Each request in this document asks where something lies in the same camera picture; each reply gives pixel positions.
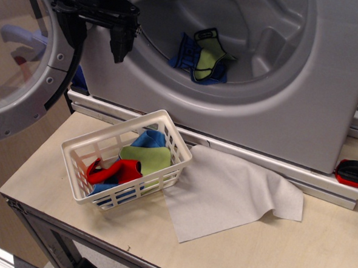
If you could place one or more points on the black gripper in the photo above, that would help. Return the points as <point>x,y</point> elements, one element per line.
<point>119,15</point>

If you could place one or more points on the blue cloth with black trim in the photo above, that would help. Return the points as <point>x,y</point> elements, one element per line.
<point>187,58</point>

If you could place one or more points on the green cloth with black trim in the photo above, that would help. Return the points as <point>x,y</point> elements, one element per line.
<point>211,61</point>

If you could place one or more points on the white plastic laundry basket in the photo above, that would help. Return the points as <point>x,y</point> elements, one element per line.
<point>107,143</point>

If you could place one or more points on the grey toy washing machine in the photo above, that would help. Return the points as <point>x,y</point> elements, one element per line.
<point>292,89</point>

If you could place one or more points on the blue clamp behind washer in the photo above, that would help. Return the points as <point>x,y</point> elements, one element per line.
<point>78,80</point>

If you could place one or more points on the round transparent washer door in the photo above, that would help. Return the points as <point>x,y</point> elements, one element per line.
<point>36,62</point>

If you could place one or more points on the blue cloth in basket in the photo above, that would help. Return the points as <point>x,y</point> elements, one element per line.
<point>150,139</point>

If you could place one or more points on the green cloth in basket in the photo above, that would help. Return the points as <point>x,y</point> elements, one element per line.
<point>151,159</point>

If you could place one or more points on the red cloth in basket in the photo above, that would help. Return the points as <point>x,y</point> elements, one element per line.
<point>120,172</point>

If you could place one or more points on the grey cloth sheet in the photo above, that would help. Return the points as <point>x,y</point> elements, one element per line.
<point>219,191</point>

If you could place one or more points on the red and black clamp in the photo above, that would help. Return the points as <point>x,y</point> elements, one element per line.
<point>346,172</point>

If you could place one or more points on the metal table frame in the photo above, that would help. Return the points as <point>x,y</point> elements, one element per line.
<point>57,239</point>

